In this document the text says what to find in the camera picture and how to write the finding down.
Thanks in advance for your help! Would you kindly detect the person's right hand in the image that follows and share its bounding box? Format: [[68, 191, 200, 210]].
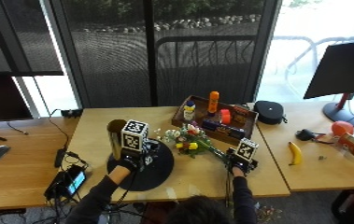
[[225, 147, 260, 175]]

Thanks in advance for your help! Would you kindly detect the person's left hand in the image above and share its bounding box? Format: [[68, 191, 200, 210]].
[[117, 139, 161, 173]]

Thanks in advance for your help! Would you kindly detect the gold metal vase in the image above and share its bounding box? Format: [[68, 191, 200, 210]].
[[105, 119, 128, 161]]

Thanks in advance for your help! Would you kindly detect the artificial flower bouquet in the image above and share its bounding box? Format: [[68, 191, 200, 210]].
[[156, 122, 233, 163]]

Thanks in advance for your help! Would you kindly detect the white marker cube right glove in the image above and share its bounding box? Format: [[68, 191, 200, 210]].
[[233, 137, 260, 162]]

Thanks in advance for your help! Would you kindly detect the white marker cube glove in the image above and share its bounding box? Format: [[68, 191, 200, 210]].
[[233, 137, 260, 162], [121, 119, 149, 153]]

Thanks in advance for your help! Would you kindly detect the dark blue box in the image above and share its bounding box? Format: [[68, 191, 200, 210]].
[[227, 126, 248, 140], [201, 119, 220, 132]]

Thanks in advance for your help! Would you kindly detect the white marker cube left glove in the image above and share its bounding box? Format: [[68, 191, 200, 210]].
[[121, 119, 149, 153]]

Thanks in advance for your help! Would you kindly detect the dark wooden tray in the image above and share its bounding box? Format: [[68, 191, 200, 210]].
[[171, 94, 260, 147]]

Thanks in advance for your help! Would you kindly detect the black round mat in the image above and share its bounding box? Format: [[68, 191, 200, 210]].
[[105, 137, 177, 192]]

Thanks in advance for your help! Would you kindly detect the red cup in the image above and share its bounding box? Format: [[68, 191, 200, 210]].
[[219, 108, 233, 125]]

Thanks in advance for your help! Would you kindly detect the brown snack box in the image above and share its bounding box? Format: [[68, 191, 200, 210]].
[[232, 105, 252, 125]]

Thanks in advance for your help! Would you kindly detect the black handheld device with screen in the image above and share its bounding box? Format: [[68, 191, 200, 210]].
[[44, 163, 88, 201]]

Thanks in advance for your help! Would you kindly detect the black power adapter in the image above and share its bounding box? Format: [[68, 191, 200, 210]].
[[53, 147, 67, 169]]

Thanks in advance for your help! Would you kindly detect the yellow banana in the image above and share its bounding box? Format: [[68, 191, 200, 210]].
[[288, 141, 304, 166]]

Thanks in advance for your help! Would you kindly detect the black oval case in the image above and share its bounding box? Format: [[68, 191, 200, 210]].
[[252, 100, 289, 126]]

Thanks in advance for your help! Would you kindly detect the white bottle blue cap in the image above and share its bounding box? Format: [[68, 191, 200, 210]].
[[183, 100, 196, 122]]

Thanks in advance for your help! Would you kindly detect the orange bottle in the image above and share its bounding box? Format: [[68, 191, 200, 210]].
[[207, 91, 220, 115]]

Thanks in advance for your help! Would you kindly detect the black clip tool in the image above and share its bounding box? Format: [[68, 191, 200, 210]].
[[295, 128, 328, 143]]

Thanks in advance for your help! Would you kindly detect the black desk clamp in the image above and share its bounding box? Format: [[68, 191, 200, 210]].
[[60, 108, 84, 119]]

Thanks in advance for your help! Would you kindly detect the orange ball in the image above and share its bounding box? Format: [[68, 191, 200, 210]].
[[331, 120, 354, 137]]

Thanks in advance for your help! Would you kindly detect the black monitor red stand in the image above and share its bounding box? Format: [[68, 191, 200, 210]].
[[303, 40, 354, 128]]

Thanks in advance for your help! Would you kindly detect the black cable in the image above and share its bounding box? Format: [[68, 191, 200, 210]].
[[31, 76, 71, 150]]

